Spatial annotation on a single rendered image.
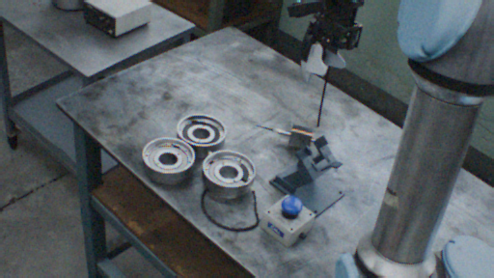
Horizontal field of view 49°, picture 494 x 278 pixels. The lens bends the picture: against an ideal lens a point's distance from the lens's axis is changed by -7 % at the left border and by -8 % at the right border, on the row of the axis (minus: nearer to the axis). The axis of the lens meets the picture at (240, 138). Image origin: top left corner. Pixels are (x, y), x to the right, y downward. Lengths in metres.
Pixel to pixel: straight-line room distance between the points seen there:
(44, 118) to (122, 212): 0.91
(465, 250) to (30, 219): 1.66
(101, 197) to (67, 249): 0.63
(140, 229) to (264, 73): 0.51
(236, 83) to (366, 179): 0.42
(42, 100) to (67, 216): 0.49
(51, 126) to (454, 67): 1.81
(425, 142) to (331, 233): 0.50
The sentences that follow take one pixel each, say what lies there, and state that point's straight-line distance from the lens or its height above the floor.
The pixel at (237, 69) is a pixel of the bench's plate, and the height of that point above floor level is 0.80.
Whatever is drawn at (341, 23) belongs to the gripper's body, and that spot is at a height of 1.12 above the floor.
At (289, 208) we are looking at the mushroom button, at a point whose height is 0.87.
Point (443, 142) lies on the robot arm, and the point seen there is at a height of 1.25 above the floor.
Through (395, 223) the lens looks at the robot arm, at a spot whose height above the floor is 1.12.
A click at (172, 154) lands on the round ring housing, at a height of 0.82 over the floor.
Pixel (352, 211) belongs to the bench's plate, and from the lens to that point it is 1.19.
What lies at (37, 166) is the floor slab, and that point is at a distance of 2.39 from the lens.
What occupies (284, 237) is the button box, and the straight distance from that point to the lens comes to 1.08.
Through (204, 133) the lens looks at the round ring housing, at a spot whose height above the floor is 0.81.
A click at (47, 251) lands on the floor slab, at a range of 2.09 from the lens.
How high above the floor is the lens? 1.63
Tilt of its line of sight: 40 degrees down
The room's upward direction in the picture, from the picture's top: 10 degrees clockwise
